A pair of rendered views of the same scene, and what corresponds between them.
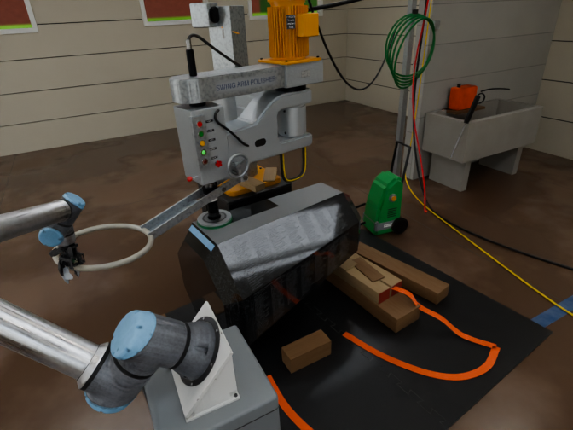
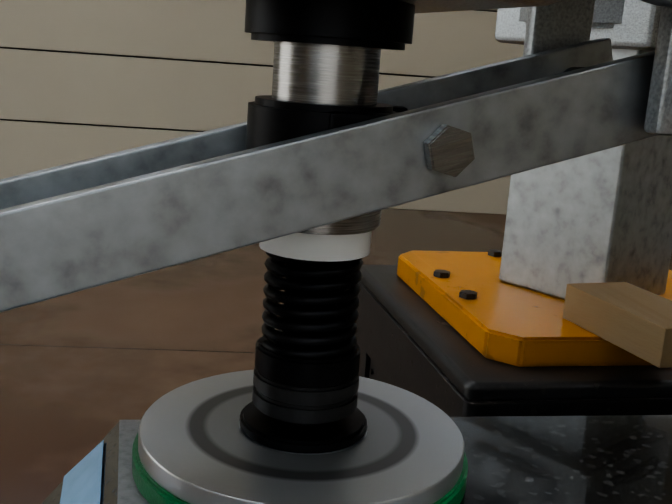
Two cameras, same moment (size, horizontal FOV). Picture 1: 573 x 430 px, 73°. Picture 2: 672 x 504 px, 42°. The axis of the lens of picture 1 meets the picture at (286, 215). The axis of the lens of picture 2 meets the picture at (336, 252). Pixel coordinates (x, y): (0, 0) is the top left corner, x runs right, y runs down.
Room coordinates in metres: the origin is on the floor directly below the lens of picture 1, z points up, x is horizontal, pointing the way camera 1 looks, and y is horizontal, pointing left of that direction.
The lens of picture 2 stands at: (1.65, 0.25, 1.12)
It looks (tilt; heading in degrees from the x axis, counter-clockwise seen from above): 13 degrees down; 20
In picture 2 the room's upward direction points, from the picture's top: 4 degrees clockwise
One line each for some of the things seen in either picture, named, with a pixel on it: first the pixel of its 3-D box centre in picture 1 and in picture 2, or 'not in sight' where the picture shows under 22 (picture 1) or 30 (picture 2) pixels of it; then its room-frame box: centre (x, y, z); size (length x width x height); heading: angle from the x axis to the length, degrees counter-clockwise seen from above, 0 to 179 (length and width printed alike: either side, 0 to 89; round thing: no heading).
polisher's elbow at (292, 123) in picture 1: (292, 119); not in sight; (2.56, -0.07, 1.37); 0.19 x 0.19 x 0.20
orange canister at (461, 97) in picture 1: (465, 96); not in sight; (4.75, -2.24, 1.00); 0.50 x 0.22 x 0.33; 117
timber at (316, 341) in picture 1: (306, 351); not in sight; (1.78, -0.09, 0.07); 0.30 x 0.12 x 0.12; 118
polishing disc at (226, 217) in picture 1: (214, 217); (302, 434); (2.15, 0.45, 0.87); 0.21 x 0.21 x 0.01
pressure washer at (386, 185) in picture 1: (385, 188); not in sight; (3.40, -0.98, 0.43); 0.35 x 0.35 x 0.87; 18
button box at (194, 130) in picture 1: (200, 142); not in sight; (2.02, 0.44, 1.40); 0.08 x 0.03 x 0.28; 128
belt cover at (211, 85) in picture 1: (249, 82); not in sight; (2.37, 0.18, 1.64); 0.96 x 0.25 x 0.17; 128
